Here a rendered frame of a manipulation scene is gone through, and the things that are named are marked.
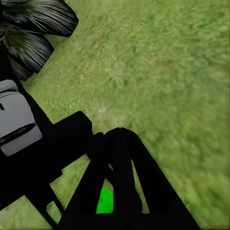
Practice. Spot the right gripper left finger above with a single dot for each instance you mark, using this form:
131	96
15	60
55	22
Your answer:
80	213

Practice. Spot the bush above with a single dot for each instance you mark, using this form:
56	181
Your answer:
23	24

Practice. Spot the pesticide atomizer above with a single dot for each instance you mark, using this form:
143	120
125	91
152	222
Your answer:
106	202

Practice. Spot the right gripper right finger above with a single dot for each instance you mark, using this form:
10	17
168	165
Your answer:
167	211

